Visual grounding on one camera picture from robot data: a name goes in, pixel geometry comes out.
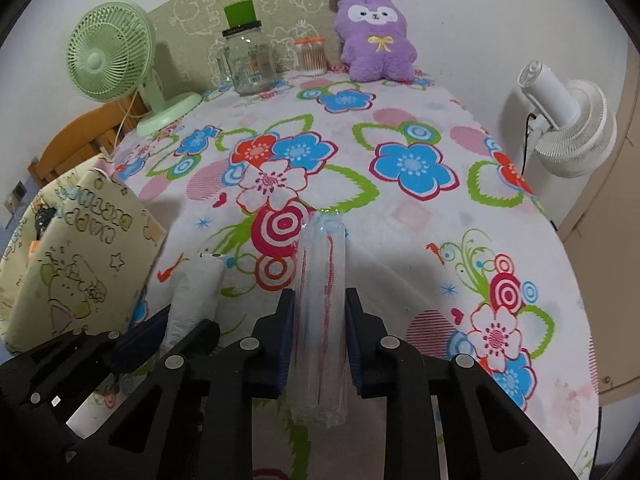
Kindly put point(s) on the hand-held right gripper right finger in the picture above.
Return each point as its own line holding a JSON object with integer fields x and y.
{"x": 356, "y": 345}

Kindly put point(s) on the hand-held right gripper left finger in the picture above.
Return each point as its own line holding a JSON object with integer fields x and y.
{"x": 285, "y": 345}

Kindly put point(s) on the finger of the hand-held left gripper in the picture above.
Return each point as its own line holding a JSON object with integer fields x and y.
{"x": 197, "y": 335}
{"x": 137, "y": 342}

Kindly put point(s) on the white tissue packet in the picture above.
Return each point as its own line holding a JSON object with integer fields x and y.
{"x": 195, "y": 290}

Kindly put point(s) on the clear plastic cup sleeve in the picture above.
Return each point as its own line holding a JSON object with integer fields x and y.
{"x": 320, "y": 310}

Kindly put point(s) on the yellow printed storage box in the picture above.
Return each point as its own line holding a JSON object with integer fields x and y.
{"x": 85, "y": 260}

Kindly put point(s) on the wooden headboard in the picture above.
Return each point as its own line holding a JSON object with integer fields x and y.
{"x": 75, "y": 142}

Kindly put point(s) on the beige wardrobe door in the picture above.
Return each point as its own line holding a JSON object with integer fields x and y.
{"x": 610, "y": 260}

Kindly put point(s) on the cotton swab jar orange lid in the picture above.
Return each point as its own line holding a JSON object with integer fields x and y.
{"x": 311, "y": 57}

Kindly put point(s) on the green desk fan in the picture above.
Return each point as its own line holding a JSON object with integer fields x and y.
{"x": 107, "y": 52}

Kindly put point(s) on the white standing fan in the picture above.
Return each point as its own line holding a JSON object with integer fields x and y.
{"x": 565, "y": 125}

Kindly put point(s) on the purple plush rabbit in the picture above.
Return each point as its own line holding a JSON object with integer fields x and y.
{"x": 377, "y": 40}

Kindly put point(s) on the green plastic cup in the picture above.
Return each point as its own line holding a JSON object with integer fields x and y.
{"x": 240, "y": 14}

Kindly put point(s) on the green printed backing mat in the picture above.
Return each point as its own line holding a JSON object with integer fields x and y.
{"x": 200, "y": 5}

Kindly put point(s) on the wall socket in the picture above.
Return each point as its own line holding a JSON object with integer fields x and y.
{"x": 19, "y": 191}

